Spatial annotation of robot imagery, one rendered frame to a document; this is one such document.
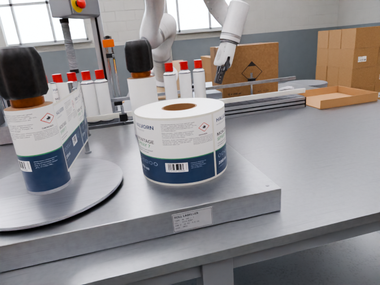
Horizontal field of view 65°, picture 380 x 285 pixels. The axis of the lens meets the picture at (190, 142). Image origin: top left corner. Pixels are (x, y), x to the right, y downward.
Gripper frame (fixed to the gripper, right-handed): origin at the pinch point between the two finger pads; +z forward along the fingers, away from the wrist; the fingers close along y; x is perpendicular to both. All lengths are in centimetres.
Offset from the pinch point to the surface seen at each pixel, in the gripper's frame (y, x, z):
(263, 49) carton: -18.3, 25.6, -19.7
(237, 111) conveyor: 5.0, 10.7, 11.3
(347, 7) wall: -452, 400, -210
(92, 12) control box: -8, -55, -12
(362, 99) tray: 13, 65, -8
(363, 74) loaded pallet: -209, 272, -55
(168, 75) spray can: 2.8, -22.2, 3.9
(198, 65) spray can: 0.9, -10.5, -3.2
